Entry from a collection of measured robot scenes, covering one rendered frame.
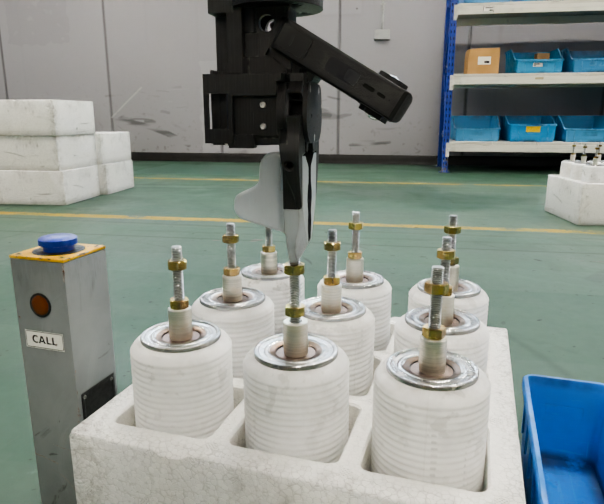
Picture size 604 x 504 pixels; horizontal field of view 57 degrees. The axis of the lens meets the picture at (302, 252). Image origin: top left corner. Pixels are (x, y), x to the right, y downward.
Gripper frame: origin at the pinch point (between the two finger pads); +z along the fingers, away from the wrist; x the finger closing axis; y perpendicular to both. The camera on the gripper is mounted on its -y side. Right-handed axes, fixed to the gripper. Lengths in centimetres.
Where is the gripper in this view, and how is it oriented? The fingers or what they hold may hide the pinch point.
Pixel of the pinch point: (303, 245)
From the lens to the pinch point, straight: 47.2
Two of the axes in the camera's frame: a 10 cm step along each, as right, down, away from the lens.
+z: 0.0, 9.7, 2.4
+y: -9.8, -0.5, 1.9
